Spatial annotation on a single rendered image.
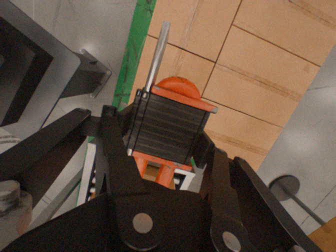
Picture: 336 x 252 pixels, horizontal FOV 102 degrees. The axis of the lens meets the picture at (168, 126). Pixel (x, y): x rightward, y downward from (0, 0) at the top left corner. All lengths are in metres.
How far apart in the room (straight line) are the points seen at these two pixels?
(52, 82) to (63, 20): 0.96
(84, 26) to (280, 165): 2.47
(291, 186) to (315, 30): 1.76
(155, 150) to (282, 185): 2.23
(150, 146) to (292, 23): 1.05
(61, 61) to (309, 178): 2.68
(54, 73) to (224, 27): 0.84
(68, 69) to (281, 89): 1.13
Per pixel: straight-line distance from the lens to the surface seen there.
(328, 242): 1.82
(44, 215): 1.33
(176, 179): 1.08
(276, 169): 2.18
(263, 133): 1.11
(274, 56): 1.05
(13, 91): 0.79
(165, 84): 0.16
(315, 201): 2.91
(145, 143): 0.16
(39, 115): 0.86
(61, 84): 0.77
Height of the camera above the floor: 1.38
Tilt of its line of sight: 72 degrees down
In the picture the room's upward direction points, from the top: 174 degrees clockwise
